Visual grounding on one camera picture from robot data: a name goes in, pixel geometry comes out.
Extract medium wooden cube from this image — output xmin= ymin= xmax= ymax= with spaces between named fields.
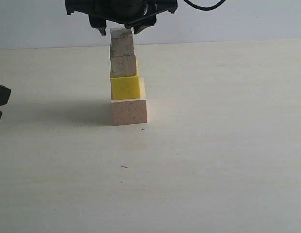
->
xmin=110 ymin=54 xmax=138 ymax=77

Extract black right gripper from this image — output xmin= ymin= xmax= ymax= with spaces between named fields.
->
xmin=65 ymin=0 xmax=178 ymax=36

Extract large wooden cube block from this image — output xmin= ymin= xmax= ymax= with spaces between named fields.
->
xmin=111 ymin=77 xmax=147 ymax=125

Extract yellow cube block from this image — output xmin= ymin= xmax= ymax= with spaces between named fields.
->
xmin=110 ymin=61 xmax=141 ymax=100

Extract small wooden cube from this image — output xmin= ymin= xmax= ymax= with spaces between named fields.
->
xmin=110 ymin=28 xmax=134 ymax=58

